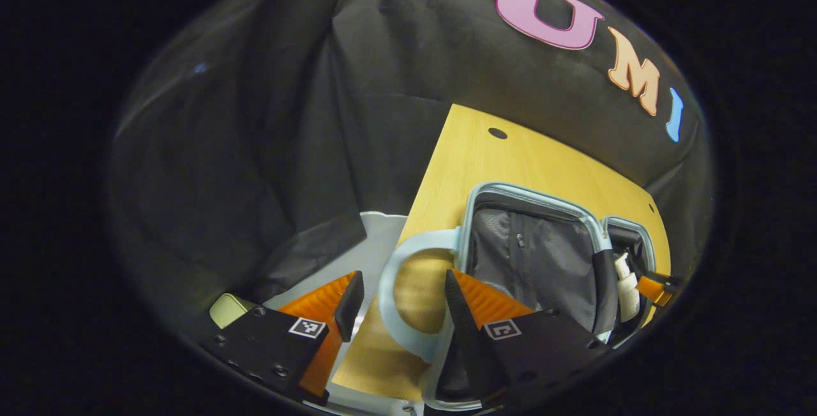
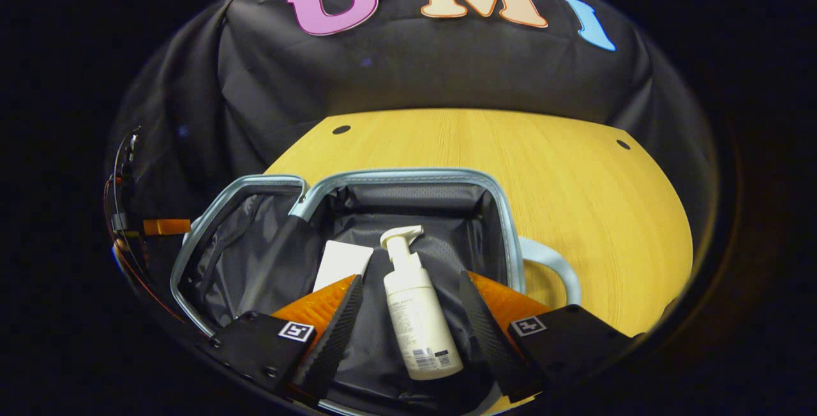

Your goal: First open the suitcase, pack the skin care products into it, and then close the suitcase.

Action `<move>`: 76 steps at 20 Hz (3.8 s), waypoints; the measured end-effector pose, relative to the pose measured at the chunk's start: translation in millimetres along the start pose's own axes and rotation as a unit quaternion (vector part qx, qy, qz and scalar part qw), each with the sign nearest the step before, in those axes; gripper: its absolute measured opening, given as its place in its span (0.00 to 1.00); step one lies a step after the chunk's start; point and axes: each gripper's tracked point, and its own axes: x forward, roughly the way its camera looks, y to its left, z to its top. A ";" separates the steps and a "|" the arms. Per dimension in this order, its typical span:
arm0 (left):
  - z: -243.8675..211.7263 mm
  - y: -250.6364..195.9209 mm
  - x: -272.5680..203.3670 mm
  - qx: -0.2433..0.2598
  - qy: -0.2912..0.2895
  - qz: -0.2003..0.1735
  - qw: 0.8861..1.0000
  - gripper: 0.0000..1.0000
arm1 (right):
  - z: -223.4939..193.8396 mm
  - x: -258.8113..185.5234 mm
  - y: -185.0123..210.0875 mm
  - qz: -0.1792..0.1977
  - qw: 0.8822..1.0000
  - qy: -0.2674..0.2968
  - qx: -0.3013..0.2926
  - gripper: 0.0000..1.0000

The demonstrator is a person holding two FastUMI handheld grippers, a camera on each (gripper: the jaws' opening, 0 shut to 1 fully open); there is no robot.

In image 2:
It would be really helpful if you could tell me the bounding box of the pale blue suitcase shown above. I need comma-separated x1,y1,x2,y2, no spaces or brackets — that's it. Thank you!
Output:
169,167,583,416

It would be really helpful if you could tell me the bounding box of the red and black cable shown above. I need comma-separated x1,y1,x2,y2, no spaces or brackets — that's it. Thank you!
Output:
103,142,189,324

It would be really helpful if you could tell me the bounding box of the black backdrop cloth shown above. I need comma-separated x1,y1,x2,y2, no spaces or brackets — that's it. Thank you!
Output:
105,0,719,315

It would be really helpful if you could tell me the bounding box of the white pump bottle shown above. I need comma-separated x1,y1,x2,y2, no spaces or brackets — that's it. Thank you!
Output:
380,225,465,382

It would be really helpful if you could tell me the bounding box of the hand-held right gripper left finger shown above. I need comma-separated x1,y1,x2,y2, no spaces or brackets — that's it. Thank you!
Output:
198,274,364,407

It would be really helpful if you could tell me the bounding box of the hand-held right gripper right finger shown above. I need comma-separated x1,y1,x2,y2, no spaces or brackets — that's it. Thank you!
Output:
458,269,645,404

